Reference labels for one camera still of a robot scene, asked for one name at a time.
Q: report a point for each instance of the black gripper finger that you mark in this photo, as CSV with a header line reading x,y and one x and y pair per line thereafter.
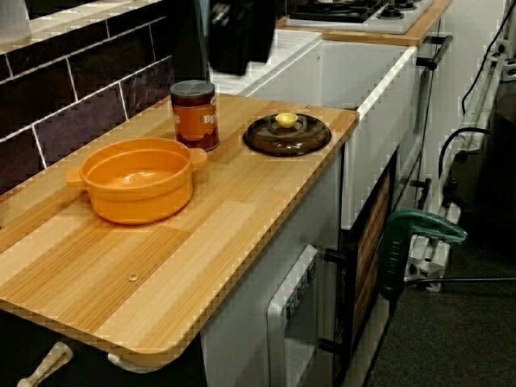
x,y
262,32
227,44

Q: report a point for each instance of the brown beans can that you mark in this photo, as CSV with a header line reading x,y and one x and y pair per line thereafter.
x,y
193,121

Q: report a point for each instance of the brown glass lid yellow knob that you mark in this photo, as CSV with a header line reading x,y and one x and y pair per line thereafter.
x,y
282,139

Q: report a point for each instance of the orange plastic pot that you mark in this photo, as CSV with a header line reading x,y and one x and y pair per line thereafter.
x,y
137,201

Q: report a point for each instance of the white toy sink unit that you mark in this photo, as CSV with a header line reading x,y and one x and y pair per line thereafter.
x,y
342,72

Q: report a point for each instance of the toy stove top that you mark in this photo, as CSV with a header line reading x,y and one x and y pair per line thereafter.
x,y
395,22

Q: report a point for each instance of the wood pattern cabinet door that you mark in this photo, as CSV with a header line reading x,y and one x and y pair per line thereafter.
x,y
371,250

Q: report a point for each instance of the white kitchen cabinet front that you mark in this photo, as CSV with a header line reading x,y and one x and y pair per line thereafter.
x,y
242,314

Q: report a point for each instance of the dark bulky object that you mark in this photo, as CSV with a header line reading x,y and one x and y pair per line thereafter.
x,y
492,181

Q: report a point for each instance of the grey dispenser panel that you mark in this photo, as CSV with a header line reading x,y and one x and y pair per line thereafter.
x,y
278,322

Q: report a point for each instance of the white hook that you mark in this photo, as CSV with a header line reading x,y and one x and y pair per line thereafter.
x,y
48,363
129,364

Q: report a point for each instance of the aluminium frame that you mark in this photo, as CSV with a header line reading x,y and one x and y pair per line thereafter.
x,y
427,264

